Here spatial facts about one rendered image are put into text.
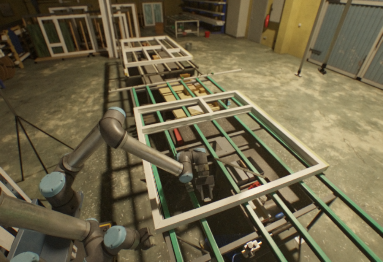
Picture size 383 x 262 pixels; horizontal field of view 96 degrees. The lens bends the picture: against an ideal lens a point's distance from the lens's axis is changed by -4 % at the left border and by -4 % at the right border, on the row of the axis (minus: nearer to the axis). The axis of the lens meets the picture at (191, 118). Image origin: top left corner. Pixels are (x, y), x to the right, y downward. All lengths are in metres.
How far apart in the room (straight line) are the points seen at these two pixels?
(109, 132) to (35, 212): 0.44
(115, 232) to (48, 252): 0.62
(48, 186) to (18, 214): 0.60
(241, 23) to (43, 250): 10.70
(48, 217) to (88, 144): 0.52
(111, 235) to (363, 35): 7.28
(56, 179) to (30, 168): 2.18
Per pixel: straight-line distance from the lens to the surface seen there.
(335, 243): 2.71
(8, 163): 3.96
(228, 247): 1.39
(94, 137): 1.26
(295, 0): 8.53
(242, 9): 10.85
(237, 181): 1.81
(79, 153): 1.40
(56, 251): 1.52
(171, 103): 2.36
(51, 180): 1.49
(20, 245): 1.42
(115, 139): 1.05
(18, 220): 0.90
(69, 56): 8.67
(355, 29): 7.44
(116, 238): 1.00
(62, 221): 0.99
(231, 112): 2.26
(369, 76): 7.26
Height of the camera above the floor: 2.12
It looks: 35 degrees down
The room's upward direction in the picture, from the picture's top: straight up
